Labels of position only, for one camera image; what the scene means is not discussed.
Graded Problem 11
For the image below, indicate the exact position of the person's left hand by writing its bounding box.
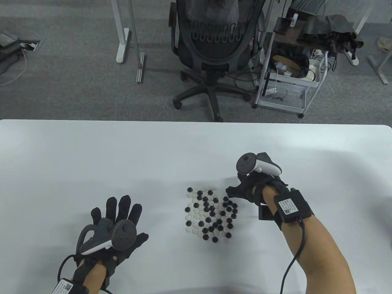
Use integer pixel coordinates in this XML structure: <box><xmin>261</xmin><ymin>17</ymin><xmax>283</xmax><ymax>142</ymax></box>
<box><xmin>74</xmin><ymin>195</ymin><xmax>149</xmax><ymax>287</ymax></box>

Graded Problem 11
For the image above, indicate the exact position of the person's right hand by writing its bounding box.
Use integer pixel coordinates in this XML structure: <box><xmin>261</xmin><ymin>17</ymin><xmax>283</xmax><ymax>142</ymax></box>
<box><xmin>226</xmin><ymin>173</ymin><xmax>289</xmax><ymax>205</ymax></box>

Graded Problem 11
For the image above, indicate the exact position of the pile of mixed go stones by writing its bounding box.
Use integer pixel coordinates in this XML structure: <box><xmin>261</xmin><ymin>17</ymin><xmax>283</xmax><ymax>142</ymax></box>
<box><xmin>184</xmin><ymin>185</ymin><xmax>239</xmax><ymax>244</ymax></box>

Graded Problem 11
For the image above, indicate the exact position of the person's right forearm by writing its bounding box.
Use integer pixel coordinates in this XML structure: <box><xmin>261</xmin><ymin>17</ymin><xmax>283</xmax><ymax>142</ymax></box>
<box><xmin>262</xmin><ymin>185</ymin><xmax>357</xmax><ymax>294</ymax></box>

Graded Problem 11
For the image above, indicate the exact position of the person's left forearm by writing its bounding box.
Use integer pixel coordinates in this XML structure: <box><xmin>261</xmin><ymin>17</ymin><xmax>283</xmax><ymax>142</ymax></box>
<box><xmin>73</xmin><ymin>263</ymin><xmax>108</xmax><ymax>294</ymax></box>

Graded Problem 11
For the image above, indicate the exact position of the grey white right hand controller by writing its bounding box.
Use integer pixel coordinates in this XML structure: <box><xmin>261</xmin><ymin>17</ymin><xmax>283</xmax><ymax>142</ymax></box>
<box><xmin>236</xmin><ymin>152</ymin><xmax>282</xmax><ymax>177</ymax></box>

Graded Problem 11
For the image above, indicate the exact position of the dark grey left hand controller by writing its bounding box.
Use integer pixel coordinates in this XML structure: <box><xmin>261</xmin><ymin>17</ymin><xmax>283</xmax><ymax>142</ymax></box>
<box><xmin>77</xmin><ymin>219</ymin><xmax>138</xmax><ymax>255</ymax></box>

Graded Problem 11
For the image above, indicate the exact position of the black right wrist sensor box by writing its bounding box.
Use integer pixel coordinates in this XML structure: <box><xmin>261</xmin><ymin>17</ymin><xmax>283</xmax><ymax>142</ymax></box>
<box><xmin>273</xmin><ymin>190</ymin><xmax>315</xmax><ymax>224</ymax></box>

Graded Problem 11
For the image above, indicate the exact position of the black wrist sensor box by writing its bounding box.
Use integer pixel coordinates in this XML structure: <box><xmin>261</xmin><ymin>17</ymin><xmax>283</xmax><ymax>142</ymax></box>
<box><xmin>55</xmin><ymin>278</ymin><xmax>88</xmax><ymax>294</ymax></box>
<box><xmin>273</xmin><ymin>190</ymin><xmax>315</xmax><ymax>224</ymax></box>

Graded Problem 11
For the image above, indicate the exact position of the black left wrist sensor box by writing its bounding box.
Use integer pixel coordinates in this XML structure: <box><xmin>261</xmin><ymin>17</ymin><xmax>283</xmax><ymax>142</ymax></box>
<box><xmin>55</xmin><ymin>278</ymin><xmax>88</xmax><ymax>294</ymax></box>

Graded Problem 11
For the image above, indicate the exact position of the white wheeled utility cart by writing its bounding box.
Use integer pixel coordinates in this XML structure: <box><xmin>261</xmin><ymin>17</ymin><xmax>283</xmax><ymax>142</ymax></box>
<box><xmin>252</xmin><ymin>15</ymin><xmax>330</xmax><ymax>119</ymax></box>

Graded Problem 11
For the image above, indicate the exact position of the black and tan bag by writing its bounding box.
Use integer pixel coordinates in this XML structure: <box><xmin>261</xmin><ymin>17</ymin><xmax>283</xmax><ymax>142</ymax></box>
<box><xmin>271</xmin><ymin>46</ymin><xmax>310</xmax><ymax>78</ymax></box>

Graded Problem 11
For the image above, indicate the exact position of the white power adapter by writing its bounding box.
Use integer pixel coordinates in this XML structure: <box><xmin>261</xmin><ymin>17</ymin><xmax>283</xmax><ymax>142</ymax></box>
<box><xmin>308</xmin><ymin>58</ymin><xmax>322</xmax><ymax>82</ymax></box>

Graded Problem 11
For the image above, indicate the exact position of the black mesh office chair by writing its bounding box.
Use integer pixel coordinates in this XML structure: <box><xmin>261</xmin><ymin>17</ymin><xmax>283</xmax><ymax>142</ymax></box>
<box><xmin>168</xmin><ymin>0</ymin><xmax>266</xmax><ymax>122</ymax></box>

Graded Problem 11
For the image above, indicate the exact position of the black phone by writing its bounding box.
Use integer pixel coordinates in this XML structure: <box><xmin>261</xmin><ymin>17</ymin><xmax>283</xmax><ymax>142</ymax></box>
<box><xmin>273</xmin><ymin>18</ymin><xmax>291</xmax><ymax>33</ymax></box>

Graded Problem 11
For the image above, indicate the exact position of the grey desk leg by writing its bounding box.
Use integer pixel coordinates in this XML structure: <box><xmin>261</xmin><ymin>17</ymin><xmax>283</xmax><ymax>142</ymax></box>
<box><xmin>367</xmin><ymin>51</ymin><xmax>392</xmax><ymax>85</ymax></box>

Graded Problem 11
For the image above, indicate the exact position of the black crumpled cloth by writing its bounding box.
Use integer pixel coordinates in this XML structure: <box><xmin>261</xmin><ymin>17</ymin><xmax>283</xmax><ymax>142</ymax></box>
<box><xmin>299</xmin><ymin>14</ymin><xmax>365</xmax><ymax>62</ymax></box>

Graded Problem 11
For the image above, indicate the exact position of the floor socket box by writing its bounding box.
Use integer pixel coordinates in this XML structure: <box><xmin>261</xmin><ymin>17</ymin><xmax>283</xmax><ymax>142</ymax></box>
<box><xmin>20</xmin><ymin>39</ymin><xmax>42</xmax><ymax>52</ymax></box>

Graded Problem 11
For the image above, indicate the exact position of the white slanted desk leg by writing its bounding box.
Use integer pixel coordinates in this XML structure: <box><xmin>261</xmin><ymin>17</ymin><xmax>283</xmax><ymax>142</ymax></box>
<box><xmin>343</xmin><ymin>0</ymin><xmax>372</xmax><ymax>66</ymax></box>

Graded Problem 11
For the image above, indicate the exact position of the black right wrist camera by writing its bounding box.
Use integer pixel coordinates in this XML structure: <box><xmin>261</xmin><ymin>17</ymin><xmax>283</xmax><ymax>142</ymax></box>
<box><xmin>258</xmin><ymin>204</ymin><xmax>276</xmax><ymax>220</ymax></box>

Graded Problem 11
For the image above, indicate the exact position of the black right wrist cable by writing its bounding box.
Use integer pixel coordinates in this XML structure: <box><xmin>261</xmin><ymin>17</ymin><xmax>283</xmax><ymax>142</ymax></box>
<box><xmin>279</xmin><ymin>220</ymin><xmax>307</xmax><ymax>294</ymax></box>

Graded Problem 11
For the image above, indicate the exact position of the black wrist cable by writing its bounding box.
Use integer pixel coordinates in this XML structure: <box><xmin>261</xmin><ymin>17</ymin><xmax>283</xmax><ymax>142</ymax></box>
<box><xmin>58</xmin><ymin>254</ymin><xmax>81</xmax><ymax>285</ymax></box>
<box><xmin>279</xmin><ymin>220</ymin><xmax>307</xmax><ymax>294</ymax></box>

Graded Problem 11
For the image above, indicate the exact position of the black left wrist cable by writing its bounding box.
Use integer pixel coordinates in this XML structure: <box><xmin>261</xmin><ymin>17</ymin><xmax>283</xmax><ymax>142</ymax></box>
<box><xmin>58</xmin><ymin>254</ymin><xmax>81</xmax><ymax>285</ymax></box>

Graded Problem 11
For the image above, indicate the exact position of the aluminium profile post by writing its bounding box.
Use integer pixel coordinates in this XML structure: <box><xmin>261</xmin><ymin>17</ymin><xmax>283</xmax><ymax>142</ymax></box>
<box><xmin>127</xmin><ymin>0</ymin><xmax>145</xmax><ymax>83</ymax></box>

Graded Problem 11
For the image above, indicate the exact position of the white floor cable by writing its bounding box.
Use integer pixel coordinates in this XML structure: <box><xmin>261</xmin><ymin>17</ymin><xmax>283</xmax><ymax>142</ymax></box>
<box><xmin>0</xmin><ymin>51</ymin><xmax>27</xmax><ymax>85</ymax></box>

